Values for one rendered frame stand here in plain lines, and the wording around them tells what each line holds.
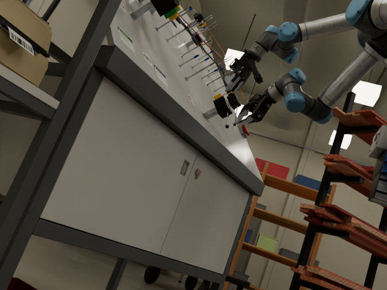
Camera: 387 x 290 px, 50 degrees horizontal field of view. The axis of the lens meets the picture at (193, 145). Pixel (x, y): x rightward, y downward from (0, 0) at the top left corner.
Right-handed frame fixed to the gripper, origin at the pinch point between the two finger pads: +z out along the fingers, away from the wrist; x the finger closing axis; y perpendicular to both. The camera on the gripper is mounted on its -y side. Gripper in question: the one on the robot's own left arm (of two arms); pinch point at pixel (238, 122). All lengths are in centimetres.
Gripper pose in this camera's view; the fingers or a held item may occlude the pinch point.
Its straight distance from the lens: 187.7
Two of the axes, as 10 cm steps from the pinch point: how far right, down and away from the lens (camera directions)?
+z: -6.6, 5.1, 5.6
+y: 2.6, -5.5, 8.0
